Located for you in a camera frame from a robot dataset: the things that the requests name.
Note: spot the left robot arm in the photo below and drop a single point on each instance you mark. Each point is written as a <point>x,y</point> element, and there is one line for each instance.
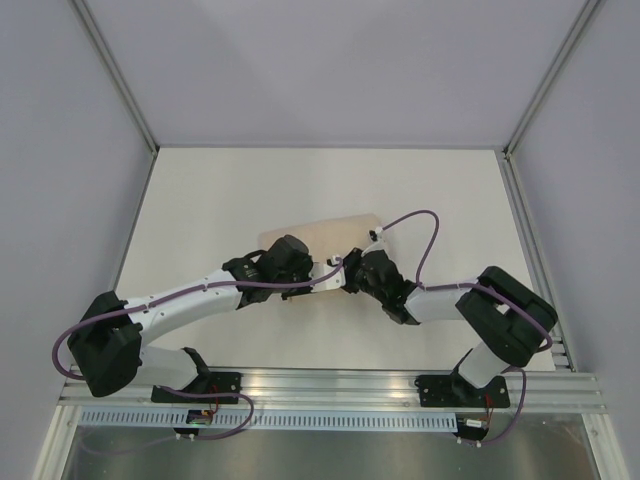
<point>117,350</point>

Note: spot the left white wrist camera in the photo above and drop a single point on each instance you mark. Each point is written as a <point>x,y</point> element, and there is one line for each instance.
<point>328,275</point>

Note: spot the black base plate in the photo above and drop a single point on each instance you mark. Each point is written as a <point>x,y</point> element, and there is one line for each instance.
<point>452,391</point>
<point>213,387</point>

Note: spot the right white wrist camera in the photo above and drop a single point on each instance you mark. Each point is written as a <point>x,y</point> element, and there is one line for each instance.
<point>377,240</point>

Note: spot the aluminium mounting rail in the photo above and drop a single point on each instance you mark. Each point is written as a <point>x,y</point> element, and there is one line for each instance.
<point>557,392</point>

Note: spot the right aluminium frame post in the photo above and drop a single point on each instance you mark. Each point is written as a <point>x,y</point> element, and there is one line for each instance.
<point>569,44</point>

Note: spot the aluminium frame post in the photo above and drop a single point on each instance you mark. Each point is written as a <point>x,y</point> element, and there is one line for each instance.
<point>99,43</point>
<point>569,44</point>

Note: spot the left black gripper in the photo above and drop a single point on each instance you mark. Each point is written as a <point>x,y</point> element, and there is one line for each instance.
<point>303,291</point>

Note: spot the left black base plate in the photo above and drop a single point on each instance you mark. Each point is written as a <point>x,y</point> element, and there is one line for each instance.
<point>213,387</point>

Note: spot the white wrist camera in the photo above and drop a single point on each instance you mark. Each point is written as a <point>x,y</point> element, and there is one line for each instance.
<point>377,240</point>
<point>328,275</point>

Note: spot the left aluminium frame post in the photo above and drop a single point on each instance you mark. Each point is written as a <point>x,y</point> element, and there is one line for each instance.
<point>99,43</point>

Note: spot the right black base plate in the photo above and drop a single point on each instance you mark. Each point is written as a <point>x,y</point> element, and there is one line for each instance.
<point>452,391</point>

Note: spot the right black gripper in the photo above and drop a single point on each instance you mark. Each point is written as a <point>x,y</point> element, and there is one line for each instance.
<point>353,270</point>

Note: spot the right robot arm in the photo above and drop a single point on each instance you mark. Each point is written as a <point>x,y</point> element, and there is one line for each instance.
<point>512,322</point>

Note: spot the beige cloth drape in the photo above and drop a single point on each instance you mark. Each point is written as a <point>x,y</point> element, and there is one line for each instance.
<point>327,238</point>

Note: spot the slotted grey cable duct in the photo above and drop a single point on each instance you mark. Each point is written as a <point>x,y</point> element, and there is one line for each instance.
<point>272,419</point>

